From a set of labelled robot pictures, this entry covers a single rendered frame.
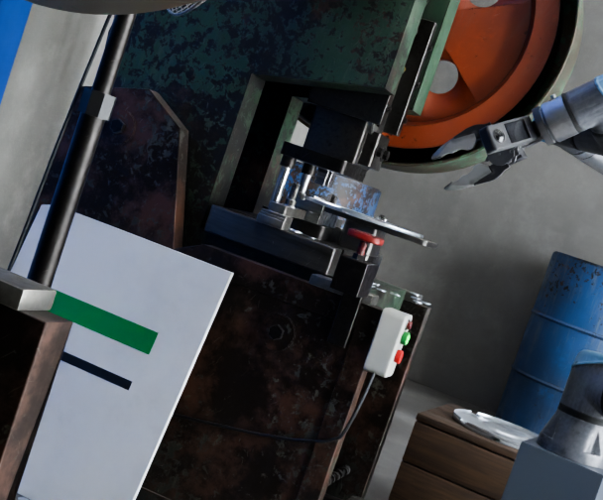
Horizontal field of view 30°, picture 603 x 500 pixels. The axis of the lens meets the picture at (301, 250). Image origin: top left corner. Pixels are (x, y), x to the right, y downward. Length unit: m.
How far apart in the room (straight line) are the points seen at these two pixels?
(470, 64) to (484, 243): 2.98
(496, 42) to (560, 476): 1.15
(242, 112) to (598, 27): 3.66
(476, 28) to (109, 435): 1.40
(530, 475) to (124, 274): 0.96
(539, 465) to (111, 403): 0.90
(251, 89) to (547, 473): 1.05
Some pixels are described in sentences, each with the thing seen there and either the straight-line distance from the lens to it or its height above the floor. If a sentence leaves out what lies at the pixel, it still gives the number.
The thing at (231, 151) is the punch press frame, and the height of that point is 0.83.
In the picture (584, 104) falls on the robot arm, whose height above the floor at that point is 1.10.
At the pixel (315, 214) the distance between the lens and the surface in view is 2.54.
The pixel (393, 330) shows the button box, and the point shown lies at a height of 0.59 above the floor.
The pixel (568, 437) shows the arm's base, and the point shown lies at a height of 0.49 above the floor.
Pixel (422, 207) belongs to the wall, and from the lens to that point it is 5.93.
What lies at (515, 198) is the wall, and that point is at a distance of 5.86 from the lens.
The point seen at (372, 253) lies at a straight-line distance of 2.56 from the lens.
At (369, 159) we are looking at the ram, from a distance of 2.55.
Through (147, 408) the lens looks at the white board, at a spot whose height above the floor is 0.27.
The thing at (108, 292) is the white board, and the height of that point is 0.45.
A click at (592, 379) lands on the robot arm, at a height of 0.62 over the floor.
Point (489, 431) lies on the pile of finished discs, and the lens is 2.97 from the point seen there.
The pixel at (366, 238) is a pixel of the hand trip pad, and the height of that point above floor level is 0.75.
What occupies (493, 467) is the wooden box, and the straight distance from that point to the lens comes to 2.88.
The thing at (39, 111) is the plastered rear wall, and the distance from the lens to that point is 3.67.
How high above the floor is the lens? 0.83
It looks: 4 degrees down
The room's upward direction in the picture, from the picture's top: 19 degrees clockwise
